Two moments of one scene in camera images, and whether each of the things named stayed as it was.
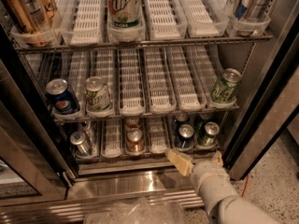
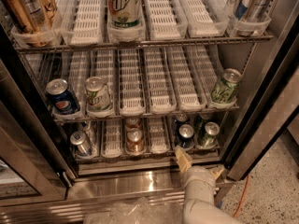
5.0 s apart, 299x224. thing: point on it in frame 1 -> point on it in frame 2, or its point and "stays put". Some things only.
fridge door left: x=35 y=168 stays put
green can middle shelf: x=224 y=91 stays put
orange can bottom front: x=135 y=141 stays put
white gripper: x=206 y=173 -> x=199 y=175
